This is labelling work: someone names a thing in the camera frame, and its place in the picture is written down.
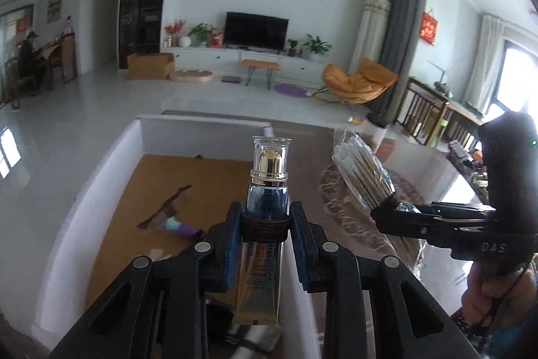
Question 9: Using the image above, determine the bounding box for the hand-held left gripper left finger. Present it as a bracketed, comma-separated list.
[48, 201, 245, 359]

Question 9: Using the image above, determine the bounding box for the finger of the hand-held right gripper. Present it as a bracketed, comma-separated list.
[414, 203, 497, 219]
[373, 204, 497, 250]

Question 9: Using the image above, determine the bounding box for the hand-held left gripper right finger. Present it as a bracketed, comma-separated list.
[289, 201, 482, 359]

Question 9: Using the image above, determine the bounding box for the brown hair tie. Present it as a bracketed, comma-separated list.
[240, 214, 292, 244]

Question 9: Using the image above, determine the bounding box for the purple plastic toy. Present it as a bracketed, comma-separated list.
[165, 218, 206, 242]

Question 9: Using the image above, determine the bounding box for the bag of cotton swabs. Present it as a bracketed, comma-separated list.
[331, 127, 429, 280]

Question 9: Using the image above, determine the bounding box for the white storage box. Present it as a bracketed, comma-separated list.
[31, 114, 324, 359]

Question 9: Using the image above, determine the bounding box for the person's right hand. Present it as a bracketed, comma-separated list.
[461, 256, 538, 334]

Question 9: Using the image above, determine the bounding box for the wooden side table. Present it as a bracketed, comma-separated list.
[441, 90, 488, 145]

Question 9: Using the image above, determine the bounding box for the yellow green stool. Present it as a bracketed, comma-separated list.
[426, 117, 446, 145]

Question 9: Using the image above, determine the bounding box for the clear jar with black lid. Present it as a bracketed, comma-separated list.
[362, 113, 388, 151]

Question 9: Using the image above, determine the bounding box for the white sheer curtain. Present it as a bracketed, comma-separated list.
[462, 14, 505, 111]

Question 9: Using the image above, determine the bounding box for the orange lounge chair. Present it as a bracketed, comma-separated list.
[313, 57, 399, 107]

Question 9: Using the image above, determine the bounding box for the round purple floor mat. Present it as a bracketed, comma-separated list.
[274, 83, 309, 98]

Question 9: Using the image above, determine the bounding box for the grey curtain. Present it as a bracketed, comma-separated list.
[378, 0, 423, 120]

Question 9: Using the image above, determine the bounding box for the round beige floor cushion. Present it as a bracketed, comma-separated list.
[169, 69, 214, 83]

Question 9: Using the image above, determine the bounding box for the wooden bench with metal legs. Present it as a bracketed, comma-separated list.
[241, 59, 281, 87]

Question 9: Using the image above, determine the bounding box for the covered floor standing air conditioner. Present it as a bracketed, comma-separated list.
[351, 0, 391, 74]

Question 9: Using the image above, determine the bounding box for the white television cabinet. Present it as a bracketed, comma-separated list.
[161, 45, 337, 88]

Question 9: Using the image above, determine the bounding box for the large potted green plant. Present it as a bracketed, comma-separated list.
[303, 34, 332, 61]

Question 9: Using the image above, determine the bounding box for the cardboard box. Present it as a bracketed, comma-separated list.
[127, 53, 175, 81]

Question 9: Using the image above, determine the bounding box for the bushy potted green plant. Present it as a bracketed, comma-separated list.
[187, 23, 215, 47]

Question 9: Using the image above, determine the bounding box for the flat screen television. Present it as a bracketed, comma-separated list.
[225, 11, 290, 50]

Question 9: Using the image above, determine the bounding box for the red flower arrangement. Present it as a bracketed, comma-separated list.
[164, 20, 187, 47]

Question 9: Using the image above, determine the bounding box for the red wall hanging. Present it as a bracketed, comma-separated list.
[420, 11, 438, 46]

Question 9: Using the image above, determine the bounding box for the framed wall picture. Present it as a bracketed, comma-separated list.
[46, 0, 65, 23]

